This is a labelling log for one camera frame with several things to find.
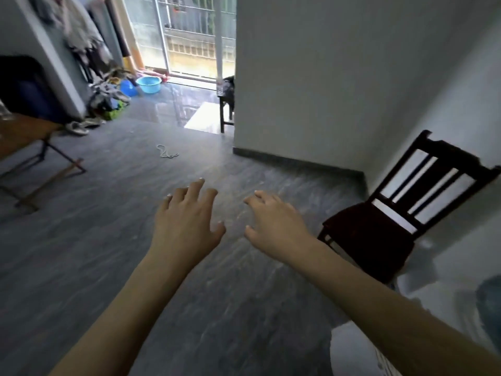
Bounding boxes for white water dispenser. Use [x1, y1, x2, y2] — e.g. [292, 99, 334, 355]
[395, 269, 480, 349]

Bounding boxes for pile of clothes and shoes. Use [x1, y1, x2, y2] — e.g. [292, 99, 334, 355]
[87, 76, 132, 122]

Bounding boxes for glass sliding door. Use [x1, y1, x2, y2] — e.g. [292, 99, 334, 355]
[121, 0, 237, 85]

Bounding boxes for blue gray garment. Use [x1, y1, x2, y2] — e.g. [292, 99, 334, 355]
[221, 75, 235, 114]

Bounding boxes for wooden folding table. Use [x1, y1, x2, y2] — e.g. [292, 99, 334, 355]
[0, 113, 87, 211]

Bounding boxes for dark blue suitcase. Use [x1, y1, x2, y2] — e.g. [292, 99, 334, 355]
[14, 80, 65, 124]

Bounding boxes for small dark stool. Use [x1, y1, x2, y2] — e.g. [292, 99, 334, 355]
[218, 96, 235, 134]

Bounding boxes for tan curtain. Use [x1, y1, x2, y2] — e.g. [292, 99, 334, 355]
[105, 0, 146, 71]

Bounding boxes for person's left forearm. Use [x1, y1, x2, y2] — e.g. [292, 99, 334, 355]
[49, 252, 188, 376]

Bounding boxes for person's left hand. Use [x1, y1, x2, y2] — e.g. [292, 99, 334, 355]
[150, 178, 228, 274]

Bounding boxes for blue plastic bag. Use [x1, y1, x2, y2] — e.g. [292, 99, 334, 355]
[119, 78, 138, 98]

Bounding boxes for black jacket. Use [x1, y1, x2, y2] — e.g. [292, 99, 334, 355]
[0, 55, 69, 124]

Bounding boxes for blue plastic basin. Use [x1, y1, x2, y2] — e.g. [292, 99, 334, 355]
[135, 76, 163, 95]

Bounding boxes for person's right hand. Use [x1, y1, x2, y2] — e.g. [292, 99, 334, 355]
[243, 190, 317, 266]

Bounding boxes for hanging clothes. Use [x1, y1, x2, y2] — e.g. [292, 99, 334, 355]
[27, 0, 118, 83]

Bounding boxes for person's right forearm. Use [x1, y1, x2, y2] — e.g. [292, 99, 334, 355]
[291, 237, 501, 376]

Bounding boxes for gray slipper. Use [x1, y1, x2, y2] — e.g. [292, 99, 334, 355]
[64, 121, 90, 136]

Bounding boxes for dark wooden chair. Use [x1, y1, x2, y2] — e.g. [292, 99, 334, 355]
[317, 130, 501, 285]

